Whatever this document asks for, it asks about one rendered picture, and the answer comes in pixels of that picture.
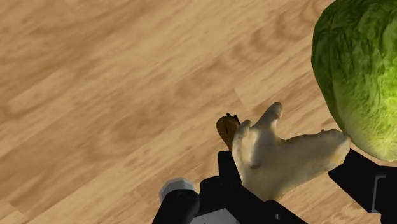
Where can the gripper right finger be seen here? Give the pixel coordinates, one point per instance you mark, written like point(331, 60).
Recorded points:
point(356, 178)

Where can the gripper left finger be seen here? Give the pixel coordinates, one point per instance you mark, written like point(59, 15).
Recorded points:
point(228, 189)

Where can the pale yellow peeled banana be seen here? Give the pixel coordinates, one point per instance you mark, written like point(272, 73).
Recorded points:
point(273, 161)

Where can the green lettuce head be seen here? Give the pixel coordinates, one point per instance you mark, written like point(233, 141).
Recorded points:
point(359, 71)

